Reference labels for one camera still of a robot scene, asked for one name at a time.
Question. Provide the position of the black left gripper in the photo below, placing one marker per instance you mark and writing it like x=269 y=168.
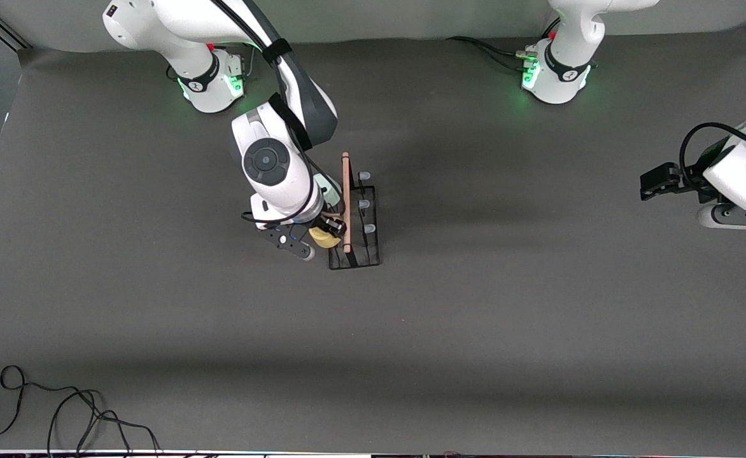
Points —
x=687 y=179

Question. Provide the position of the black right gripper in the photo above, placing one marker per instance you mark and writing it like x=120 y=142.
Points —
x=333 y=225

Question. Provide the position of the yellow plastic cup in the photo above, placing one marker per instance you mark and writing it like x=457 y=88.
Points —
x=322 y=240

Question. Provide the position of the pale green plastic cup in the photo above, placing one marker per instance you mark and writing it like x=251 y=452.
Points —
x=332 y=191

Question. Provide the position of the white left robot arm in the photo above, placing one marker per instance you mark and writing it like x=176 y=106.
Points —
x=564 y=76

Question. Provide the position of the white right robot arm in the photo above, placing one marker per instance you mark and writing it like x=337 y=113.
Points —
x=271 y=162

